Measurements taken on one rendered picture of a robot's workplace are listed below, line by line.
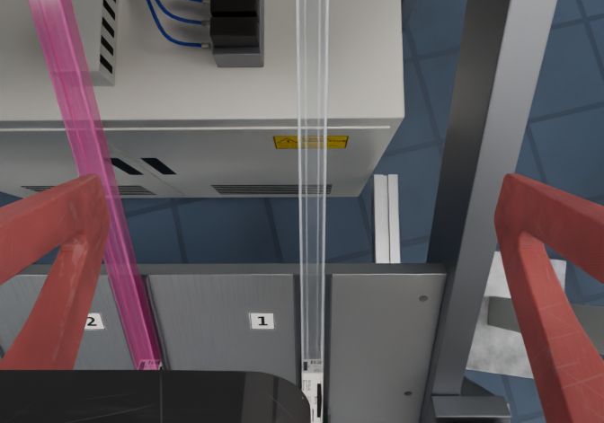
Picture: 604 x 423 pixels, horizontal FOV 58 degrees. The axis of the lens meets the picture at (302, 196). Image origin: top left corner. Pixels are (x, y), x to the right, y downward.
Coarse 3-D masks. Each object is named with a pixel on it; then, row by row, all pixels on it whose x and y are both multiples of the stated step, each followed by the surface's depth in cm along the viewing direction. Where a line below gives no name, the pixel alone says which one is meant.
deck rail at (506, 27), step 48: (480, 0) 26; (528, 0) 22; (480, 48) 26; (528, 48) 23; (480, 96) 26; (528, 96) 24; (480, 144) 26; (480, 192) 28; (432, 240) 36; (480, 240) 29; (480, 288) 31; (432, 384) 37
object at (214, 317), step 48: (0, 288) 33; (96, 288) 33; (144, 288) 33; (192, 288) 33; (240, 288) 33; (288, 288) 33; (336, 288) 33; (384, 288) 33; (432, 288) 33; (0, 336) 36; (96, 336) 36; (192, 336) 36; (240, 336) 36; (288, 336) 36; (336, 336) 36; (384, 336) 36; (432, 336) 35; (336, 384) 38; (384, 384) 38
